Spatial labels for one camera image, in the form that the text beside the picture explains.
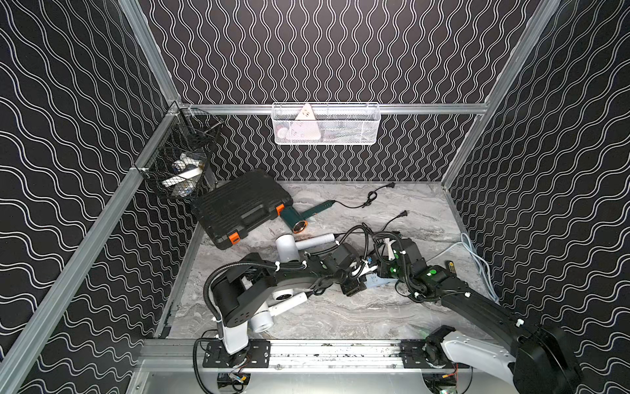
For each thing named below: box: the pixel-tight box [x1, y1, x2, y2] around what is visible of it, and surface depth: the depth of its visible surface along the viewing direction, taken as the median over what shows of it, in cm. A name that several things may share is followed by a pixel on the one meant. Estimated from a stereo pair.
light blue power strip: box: [365, 273, 398, 289], surface depth 89 cm
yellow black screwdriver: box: [445, 260, 457, 279], surface depth 92 cm
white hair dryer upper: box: [275, 233, 336, 262], surface depth 96 cm
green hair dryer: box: [275, 199, 336, 234], surface depth 105 cm
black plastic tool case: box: [191, 169, 294, 251], surface depth 105 cm
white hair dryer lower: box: [249, 292, 309, 334], surface depth 80 cm
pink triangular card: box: [289, 103, 321, 141], surface depth 92 cm
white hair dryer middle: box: [272, 288, 295, 302], surface depth 83 cm
